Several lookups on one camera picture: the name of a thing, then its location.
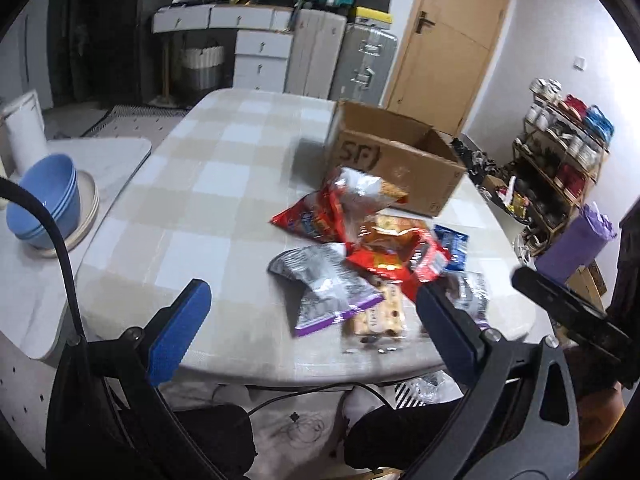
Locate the silver suitcase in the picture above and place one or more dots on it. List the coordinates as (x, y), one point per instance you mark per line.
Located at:
(362, 60)

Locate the black white striped bag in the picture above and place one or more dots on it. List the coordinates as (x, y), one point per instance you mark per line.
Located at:
(430, 387)

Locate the stack of blue bowls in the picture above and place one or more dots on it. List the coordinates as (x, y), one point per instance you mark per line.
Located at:
(47, 195)

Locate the beige plate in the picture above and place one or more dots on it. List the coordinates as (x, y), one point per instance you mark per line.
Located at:
(87, 210)

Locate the white marble side table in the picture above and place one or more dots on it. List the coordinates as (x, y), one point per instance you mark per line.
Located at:
(110, 160)

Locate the brown cardboard box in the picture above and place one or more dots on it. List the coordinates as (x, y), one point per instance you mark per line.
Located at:
(400, 165)

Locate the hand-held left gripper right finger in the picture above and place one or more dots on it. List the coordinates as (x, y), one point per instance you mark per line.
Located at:
(445, 330)

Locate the white ribbed basket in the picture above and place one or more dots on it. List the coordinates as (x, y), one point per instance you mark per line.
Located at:
(202, 70)

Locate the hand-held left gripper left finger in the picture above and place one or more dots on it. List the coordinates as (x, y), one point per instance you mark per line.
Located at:
(180, 325)

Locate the yellow lid box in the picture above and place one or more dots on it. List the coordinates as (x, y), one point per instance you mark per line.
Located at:
(370, 16)

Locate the red snack packet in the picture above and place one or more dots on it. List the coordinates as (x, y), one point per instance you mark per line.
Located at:
(385, 265)

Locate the dark curtain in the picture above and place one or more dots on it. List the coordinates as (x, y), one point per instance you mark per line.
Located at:
(95, 25)

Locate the red chip bag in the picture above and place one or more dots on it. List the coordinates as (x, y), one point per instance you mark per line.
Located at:
(310, 217)

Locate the white drawer desk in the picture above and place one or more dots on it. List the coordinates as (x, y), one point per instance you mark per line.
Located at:
(255, 45)

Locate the white light switch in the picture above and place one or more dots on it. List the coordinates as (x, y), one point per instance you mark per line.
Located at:
(580, 63)

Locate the blue snack packet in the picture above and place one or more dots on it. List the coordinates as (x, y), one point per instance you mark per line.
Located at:
(452, 245)

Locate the purple rolled mat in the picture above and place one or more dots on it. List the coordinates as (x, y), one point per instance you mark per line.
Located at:
(575, 245)

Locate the pile of shoes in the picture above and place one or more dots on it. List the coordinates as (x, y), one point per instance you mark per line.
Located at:
(485, 170)

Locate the small silver purple snack packet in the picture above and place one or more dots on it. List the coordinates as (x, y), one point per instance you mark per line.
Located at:
(472, 292)

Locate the orange cake pack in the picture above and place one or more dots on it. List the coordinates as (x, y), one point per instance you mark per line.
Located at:
(395, 227)

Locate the wooden shoe rack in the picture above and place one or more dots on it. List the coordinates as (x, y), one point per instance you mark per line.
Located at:
(565, 160)

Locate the white noodle snack bag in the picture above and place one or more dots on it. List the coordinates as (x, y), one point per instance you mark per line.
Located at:
(360, 187)

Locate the white cylindrical container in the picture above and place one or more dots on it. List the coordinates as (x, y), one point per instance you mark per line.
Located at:
(25, 130)

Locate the large silver purple snack bag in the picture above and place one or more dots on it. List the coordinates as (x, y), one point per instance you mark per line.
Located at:
(325, 285)

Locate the clear cracker pack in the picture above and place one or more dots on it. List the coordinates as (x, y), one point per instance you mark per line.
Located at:
(372, 320)

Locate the patterned floor rug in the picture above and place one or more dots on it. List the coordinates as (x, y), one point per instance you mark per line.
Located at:
(135, 120)

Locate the small cardboard box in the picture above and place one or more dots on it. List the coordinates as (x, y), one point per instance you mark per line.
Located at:
(592, 285)

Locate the white suitcase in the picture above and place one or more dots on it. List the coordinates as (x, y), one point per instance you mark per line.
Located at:
(315, 50)

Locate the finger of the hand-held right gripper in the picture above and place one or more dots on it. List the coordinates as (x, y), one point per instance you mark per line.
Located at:
(550, 295)

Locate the wooden door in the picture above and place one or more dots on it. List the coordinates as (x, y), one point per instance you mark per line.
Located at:
(450, 45)

